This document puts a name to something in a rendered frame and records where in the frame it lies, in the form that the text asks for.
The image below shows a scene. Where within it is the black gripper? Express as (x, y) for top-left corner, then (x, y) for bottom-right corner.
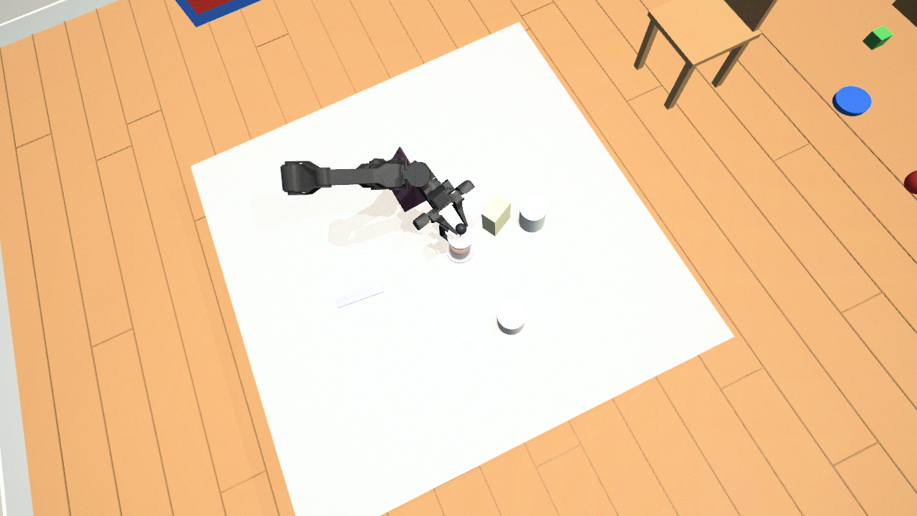
(413, 177), (475, 235)

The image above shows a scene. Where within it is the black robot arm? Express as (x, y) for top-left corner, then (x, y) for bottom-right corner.
(280, 158), (455, 209)

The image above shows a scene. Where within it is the glass french press with plunger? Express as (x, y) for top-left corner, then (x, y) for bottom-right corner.
(439, 223), (474, 263)

